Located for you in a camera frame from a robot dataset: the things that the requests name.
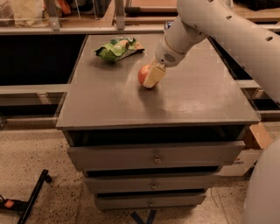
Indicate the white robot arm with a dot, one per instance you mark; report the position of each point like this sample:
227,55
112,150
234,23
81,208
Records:
254,48

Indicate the blue soda can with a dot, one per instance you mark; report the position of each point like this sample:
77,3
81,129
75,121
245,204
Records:
167,25

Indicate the bottom grey drawer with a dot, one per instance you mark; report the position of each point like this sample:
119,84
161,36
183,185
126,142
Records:
150,201

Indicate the metal shelf rail frame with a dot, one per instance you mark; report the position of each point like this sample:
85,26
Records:
121,16

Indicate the grey drawer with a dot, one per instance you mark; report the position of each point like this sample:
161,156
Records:
150,201
152,156
151,182

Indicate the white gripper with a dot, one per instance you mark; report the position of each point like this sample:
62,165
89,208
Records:
164,56

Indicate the white cardboard box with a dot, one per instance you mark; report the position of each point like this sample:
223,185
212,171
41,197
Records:
256,140

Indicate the top grey drawer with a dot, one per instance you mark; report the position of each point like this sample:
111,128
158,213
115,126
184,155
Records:
152,156

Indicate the grey drawer cabinet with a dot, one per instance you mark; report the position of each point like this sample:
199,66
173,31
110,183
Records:
197,101

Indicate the green snack bag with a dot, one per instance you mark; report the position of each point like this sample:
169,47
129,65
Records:
119,48

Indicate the red apple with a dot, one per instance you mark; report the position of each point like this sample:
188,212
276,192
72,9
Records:
143,75

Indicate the middle grey drawer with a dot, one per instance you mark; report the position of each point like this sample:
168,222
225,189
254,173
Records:
151,182

